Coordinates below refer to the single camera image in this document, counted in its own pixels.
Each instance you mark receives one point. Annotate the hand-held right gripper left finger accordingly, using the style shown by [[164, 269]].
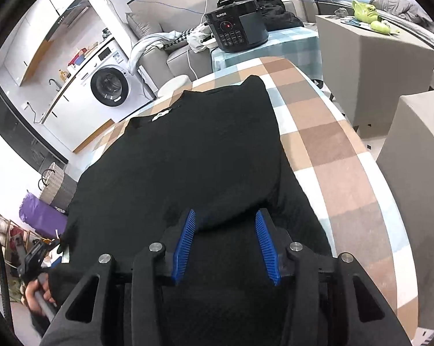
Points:
[[182, 248]]

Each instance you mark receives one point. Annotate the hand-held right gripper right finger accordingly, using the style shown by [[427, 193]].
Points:
[[267, 248]]

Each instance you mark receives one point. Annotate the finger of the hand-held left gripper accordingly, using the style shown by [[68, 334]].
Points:
[[49, 248]]

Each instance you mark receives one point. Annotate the tall grey cabinet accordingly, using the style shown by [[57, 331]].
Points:
[[382, 72]]

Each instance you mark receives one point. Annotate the purple bag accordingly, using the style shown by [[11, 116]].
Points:
[[37, 216]]

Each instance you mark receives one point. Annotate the wicker basket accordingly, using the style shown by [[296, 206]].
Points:
[[56, 183]]

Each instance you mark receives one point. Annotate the black electric pressure cooker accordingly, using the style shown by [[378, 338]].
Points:
[[238, 29]]

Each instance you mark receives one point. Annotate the grey sofa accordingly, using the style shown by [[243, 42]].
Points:
[[181, 10]]

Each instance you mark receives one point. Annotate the brown blue checkered blanket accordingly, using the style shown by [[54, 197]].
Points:
[[328, 151]]

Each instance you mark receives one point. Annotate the white kitchen base cabinet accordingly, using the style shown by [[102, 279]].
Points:
[[76, 97]]

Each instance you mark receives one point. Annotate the white round stool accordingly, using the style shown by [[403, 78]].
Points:
[[173, 84]]

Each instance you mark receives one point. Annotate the white washing machine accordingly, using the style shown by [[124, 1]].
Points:
[[109, 83]]

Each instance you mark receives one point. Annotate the cluttered storage rack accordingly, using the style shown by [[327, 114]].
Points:
[[4, 245]]

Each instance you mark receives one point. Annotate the black clothes pile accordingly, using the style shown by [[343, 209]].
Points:
[[274, 10]]

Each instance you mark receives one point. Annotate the white wall cabinet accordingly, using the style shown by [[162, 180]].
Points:
[[33, 43]]

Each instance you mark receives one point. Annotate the black glass cabinet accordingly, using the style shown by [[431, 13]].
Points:
[[19, 129]]

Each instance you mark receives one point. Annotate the black knit sweater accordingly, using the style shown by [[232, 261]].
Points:
[[184, 151]]

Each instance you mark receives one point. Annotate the low grey cabinet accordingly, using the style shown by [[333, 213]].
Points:
[[418, 169]]

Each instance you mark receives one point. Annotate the grey padded jacket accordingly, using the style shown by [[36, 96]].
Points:
[[393, 3]]

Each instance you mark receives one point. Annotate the green mask toy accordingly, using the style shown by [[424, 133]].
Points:
[[364, 10]]

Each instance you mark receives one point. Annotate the person's left hand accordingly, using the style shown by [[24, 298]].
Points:
[[33, 295]]

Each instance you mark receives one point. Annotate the grey white cloth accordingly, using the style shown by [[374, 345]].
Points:
[[148, 41]]

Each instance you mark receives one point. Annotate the teal checked tablecloth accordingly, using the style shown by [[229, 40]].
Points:
[[292, 43]]

